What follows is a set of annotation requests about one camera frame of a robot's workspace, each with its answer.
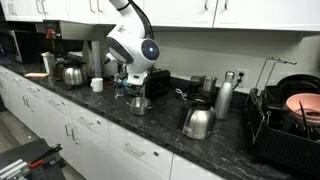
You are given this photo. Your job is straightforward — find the black frying pan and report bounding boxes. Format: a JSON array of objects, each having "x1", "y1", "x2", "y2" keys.
[{"x1": 275, "y1": 73, "x2": 320, "y2": 102}]

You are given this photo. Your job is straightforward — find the aluminium extrusion bars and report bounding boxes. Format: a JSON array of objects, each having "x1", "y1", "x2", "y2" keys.
[{"x1": 0, "y1": 158, "x2": 32, "y2": 180}]

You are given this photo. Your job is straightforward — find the clear drinking glass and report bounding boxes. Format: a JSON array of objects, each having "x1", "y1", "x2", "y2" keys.
[{"x1": 114, "y1": 77, "x2": 125, "y2": 99}]

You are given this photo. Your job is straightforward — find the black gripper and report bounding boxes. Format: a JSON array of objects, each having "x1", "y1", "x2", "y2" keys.
[{"x1": 121, "y1": 74, "x2": 148, "y2": 98}]

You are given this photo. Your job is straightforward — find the steel carafe with black lid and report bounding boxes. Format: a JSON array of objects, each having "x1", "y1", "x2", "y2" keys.
[{"x1": 62, "y1": 59, "x2": 89, "y2": 87}]

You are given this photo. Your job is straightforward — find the black dish rack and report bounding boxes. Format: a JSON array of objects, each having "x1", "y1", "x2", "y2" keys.
[{"x1": 244, "y1": 57, "x2": 320, "y2": 176}]

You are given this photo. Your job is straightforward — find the squat steel carafe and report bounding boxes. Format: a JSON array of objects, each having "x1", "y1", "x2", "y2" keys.
[{"x1": 180, "y1": 94, "x2": 217, "y2": 141}]

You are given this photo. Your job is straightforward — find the small silver pot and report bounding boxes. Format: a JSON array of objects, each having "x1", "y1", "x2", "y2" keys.
[{"x1": 125, "y1": 96, "x2": 153, "y2": 117}]

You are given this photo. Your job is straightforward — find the black equipment cart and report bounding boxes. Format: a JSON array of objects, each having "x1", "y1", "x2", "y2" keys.
[{"x1": 0, "y1": 138, "x2": 67, "y2": 180}]

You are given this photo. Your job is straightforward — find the white wall cabinets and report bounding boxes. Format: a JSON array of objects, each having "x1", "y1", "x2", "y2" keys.
[{"x1": 0, "y1": 0, "x2": 320, "y2": 33}]

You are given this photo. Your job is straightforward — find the white base cabinet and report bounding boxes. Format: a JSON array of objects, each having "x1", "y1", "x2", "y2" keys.
[{"x1": 0, "y1": 68, "x2": 228, "y2": 180}]

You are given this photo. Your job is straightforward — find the silver water bottle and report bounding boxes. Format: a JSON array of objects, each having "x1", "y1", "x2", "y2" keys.
[{"x1": 214, "y1": 70, "x2": 236, "y2": 121}]

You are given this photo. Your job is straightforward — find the clear plastic jar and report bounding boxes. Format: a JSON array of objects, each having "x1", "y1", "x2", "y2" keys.
[{"x1": 40, "y1": 51, "x2": 57, "y2": 76}]

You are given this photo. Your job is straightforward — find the black steel coffee grinder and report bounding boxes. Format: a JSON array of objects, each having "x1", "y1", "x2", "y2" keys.
[{"x1": 189, "y1": 75, "x2": 218, "y2": 98}]

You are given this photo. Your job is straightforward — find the pink bowl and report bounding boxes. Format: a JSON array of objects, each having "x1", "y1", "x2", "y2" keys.
[{"x1": 285, "y1": 92, "x2": 320, "y2": 125}]

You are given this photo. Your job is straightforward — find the wall power outlet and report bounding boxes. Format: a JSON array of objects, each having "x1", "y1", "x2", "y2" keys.
[{"x1": 235, "y1": 67, "x2": 250, "y2": 89}]

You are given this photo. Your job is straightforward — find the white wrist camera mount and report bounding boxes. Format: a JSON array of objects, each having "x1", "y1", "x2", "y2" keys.
[{"x1": 126, "y1": 70, "x2": 149, "y2": 87}]

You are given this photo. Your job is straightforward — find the black commercial coffee machine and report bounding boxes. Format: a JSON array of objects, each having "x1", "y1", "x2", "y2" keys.
[{"x1": 42, "y1": 19, "x2": 116, "y2": 88}]

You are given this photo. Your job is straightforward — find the black orange bar clamp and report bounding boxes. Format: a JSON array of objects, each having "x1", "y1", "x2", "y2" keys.
[{"x1": 27, "y1": 143, "x2": 64, "y2": 169}]

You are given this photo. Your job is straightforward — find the white mug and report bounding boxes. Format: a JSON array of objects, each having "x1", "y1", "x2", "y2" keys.
[{"x1": 90, "y1": 77, "x2": 105, "y2": 93}]

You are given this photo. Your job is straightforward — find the black microwave oven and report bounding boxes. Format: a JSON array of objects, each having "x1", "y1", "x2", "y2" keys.
[{"x1": 0, "y1": 29, "x2": 25, "y2": 64}]

